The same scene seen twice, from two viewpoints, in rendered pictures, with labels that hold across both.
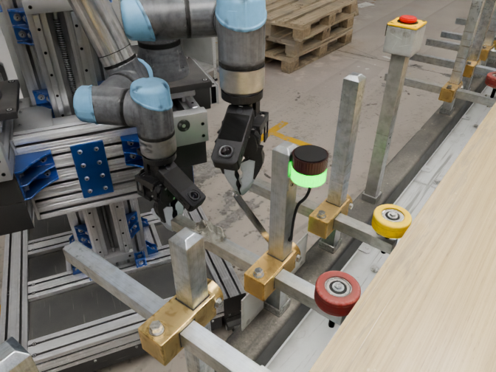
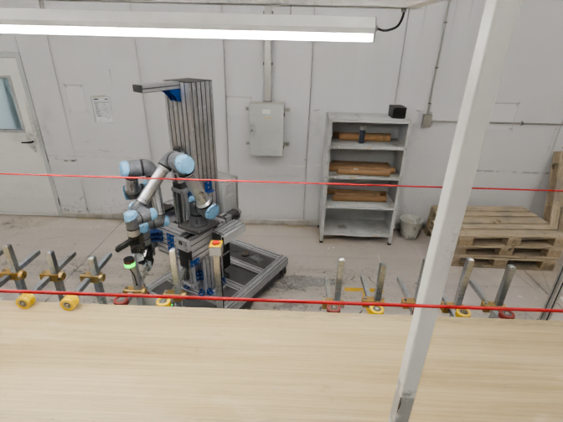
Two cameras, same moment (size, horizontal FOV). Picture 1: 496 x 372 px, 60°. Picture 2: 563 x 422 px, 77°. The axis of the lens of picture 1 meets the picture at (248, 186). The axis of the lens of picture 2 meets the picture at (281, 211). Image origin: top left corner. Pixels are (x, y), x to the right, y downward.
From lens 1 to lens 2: 2.21 m
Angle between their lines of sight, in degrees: 47
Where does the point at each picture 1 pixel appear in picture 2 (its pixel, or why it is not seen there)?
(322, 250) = not seen: hidden behind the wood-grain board
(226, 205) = (281, 306)
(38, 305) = (166, 284)
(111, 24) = (155, 204)
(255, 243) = not seen: hidden behind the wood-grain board
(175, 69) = (193, 223)
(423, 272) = (135, 313)
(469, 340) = (109, 326)
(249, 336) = not seen: hidden behind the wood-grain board
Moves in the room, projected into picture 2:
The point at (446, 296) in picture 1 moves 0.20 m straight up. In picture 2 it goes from (126, 320) to (120, 290)
